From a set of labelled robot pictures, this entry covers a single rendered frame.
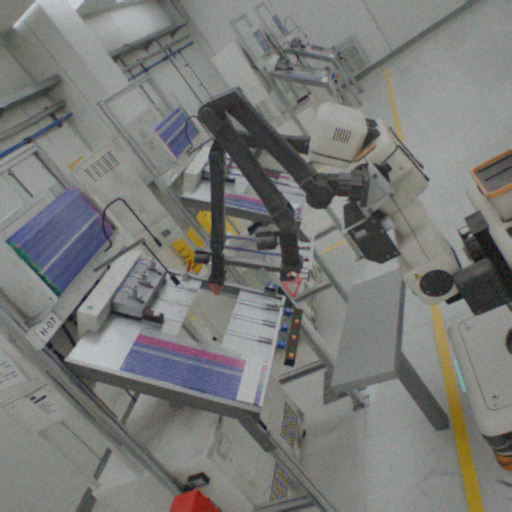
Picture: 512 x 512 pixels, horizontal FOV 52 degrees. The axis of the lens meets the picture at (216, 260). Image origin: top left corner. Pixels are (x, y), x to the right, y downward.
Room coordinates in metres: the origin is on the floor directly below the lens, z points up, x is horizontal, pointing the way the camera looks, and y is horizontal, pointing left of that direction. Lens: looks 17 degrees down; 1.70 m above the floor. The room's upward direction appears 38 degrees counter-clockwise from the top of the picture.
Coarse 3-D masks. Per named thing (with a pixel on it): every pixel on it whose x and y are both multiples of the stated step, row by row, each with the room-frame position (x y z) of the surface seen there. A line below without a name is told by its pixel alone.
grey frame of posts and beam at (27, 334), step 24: (48, 168) 2.42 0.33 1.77; (120, 240) 2.38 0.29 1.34; (96, 264) 2.17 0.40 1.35; (72, 288) 2.00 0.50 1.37; (0, 312) 1.76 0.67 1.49; (24, 336) 1.76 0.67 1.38; (192, 336) 2.42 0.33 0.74; (312, 336) 2.16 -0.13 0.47; (48, 360) 1.76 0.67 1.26; (72, 384) 1.76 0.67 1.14; (96, 408) 1.76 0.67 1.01; (120, 432) 1.76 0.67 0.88; (264, 432) 1.55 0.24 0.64; (144, 456) 1.76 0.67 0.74; (288, 456) 1.53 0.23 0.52; (168, 480) 1.76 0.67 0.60; (312, 480) 1.54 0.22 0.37
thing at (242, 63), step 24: (240, 48) 6.32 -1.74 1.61; (264, 48) 6.38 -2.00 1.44; (240, 72) 6.28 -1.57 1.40; (264, 72) 6.12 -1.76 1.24; (288, 72) 6.23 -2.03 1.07; (312, 72) 6.59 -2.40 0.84; (264, 96) 6.24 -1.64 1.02; (312, 96) 6.52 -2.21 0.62; (288, 120) 6.24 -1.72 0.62; (312, 120) 6.09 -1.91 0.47
